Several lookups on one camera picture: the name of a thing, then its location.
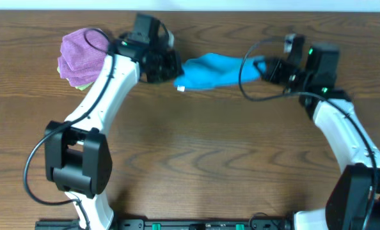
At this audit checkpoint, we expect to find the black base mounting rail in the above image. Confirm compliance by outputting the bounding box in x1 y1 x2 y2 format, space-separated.
35 218 296 230

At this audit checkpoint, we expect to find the blue microfiber cloth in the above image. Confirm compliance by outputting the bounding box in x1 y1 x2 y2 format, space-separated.
173 53 264 92

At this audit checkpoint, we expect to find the purple folded cloth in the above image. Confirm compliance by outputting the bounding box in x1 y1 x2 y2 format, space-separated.
58 28 109 87

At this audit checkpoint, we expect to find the green folded cloth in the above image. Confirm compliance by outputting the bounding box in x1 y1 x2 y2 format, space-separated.
57 67 92 91

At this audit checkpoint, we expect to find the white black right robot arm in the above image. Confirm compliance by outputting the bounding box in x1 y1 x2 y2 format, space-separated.
253 43 380 229

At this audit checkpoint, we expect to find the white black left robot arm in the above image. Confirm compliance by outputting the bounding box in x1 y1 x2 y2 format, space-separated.
45 13 183 229

